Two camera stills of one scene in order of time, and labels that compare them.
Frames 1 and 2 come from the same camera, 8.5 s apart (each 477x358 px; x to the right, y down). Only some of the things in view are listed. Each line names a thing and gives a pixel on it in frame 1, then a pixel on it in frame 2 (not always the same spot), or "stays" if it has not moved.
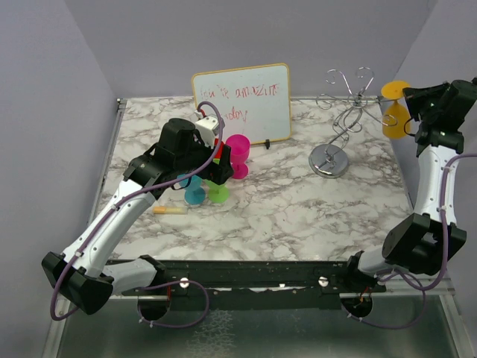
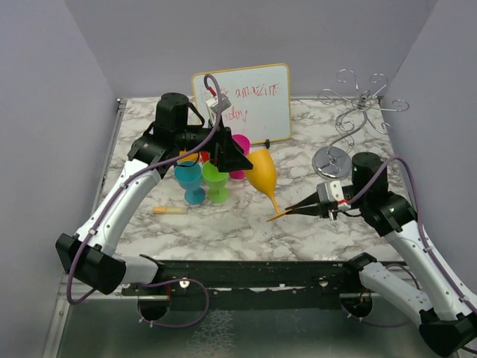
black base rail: (257, 285) stays
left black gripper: (220, 172) → (226, 154)
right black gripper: (414, 96) → (322, 209)
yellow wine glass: (395, 115) → (263, 176)
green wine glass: (218, 193) stays
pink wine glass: (240, 149) stays
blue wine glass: (194, 193) stays
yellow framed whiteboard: (254, 101) stays
